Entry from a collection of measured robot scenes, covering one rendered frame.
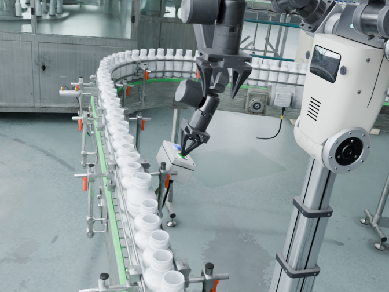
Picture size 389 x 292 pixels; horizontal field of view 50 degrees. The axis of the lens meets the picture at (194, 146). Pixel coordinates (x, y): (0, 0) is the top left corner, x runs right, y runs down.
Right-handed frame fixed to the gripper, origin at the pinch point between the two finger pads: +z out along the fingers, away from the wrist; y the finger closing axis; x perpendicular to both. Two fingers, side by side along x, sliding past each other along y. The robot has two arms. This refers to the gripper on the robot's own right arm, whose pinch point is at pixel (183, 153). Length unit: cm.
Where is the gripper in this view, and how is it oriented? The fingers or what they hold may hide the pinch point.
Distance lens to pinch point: 126.7
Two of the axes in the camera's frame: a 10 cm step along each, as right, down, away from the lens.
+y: 2.7, 4.1, -8.7
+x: 8.6, 3.0, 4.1
